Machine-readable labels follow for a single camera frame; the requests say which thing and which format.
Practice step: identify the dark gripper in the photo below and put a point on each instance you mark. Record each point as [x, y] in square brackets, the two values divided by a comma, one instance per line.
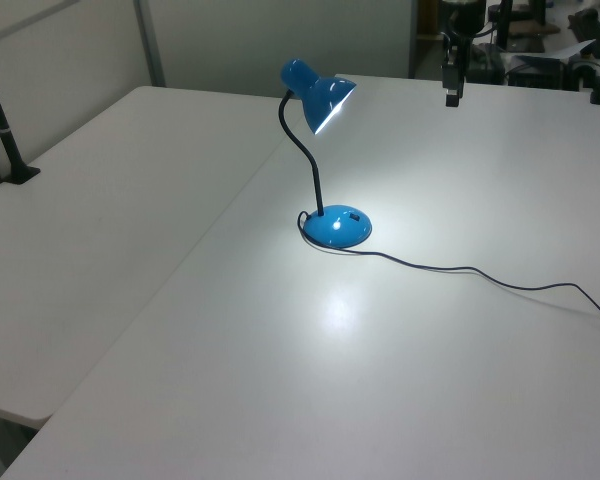
[452, 75]

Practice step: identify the blue gooseneck desk lamp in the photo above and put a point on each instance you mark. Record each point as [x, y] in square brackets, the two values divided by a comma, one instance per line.
[337, 232]

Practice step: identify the black equipment box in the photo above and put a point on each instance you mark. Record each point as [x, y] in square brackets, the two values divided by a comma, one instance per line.
[487, 67]

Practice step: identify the black desk device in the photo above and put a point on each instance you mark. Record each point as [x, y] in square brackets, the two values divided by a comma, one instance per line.
[535, 75]

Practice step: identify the black upright pole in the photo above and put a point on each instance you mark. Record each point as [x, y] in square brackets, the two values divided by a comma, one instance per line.
[503, 25]

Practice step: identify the white paper sheet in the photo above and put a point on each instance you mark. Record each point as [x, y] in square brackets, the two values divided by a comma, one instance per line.
[577, 50]

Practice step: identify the grey partition end post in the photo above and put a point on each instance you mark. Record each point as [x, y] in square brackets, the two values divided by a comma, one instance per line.
[413, 40]

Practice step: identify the grey partition corner post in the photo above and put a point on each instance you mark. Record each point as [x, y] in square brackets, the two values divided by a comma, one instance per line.
[150, 45]

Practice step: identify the black camera stand pole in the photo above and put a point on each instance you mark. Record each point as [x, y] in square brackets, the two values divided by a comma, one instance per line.
[5, 140]

